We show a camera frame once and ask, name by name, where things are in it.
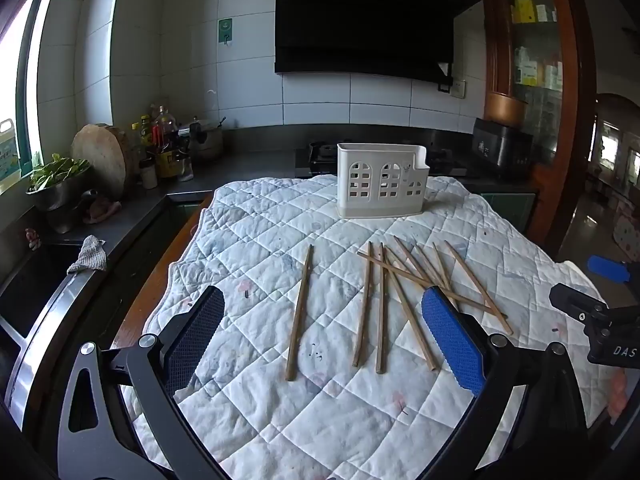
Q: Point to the yellow labelled jar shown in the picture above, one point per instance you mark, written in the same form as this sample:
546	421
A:
170	162

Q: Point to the clear plastic oil bottle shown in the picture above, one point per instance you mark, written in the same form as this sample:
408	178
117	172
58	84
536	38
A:
165	122

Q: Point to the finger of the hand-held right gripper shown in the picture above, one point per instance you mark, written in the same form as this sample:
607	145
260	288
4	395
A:
607	267
575	302

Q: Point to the steel bowl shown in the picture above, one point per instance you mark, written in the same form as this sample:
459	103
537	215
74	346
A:
55	195

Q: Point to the yellow capped seasoning bottle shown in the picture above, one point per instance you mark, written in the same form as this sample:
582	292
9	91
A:
135	145

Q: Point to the pink rag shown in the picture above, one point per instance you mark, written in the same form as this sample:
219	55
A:
102	210

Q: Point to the kitchen sink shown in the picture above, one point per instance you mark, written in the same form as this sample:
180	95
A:
30	285

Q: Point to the small white jar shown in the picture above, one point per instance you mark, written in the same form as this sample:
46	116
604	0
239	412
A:
148	175

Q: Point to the green and white boxes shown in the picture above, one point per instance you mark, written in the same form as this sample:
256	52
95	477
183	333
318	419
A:
530	67

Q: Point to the green leafy vegetables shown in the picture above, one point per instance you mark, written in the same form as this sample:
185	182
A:
57	170

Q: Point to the grey dish cloth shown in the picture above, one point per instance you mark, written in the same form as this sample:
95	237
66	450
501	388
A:
89	256

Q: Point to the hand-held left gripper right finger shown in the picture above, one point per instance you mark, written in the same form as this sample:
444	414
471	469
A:
450	340

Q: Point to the window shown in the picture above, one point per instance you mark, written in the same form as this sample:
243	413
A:
15	60

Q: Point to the black range hood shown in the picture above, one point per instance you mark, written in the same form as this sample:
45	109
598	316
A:
365	20

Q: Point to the yellow box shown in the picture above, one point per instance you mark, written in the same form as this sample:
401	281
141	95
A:
524	10

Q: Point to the white plastic utensil holder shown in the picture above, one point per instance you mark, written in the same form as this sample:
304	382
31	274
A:
380	207

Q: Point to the white quilted cloth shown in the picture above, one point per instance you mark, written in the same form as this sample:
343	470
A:
280	220

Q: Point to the blue label detergent bottle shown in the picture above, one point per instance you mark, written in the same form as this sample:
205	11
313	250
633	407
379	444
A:
7	152

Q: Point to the black gas stove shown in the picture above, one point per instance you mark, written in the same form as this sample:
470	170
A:
320	152

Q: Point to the green wall sticker hook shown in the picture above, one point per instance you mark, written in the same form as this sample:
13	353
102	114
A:
225	30

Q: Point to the wooden glass door cabinet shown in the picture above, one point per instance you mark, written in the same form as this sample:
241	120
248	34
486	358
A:
570	110

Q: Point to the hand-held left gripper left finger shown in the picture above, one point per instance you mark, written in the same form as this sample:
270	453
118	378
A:
200	330

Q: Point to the copper coloured inner pot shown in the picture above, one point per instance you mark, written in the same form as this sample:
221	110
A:
505	108

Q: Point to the round wooden cutting board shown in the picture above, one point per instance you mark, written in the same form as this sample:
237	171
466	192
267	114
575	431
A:
102	157

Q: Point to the dark sauce bottle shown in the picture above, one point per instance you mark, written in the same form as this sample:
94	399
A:
145	132

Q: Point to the white wall socket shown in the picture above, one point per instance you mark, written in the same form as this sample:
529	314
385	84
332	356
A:
457	88

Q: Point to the steel cooking pot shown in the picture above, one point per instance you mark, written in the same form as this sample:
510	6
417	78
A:
210	142

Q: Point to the black rice cooker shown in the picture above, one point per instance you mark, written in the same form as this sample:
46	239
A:
502	149

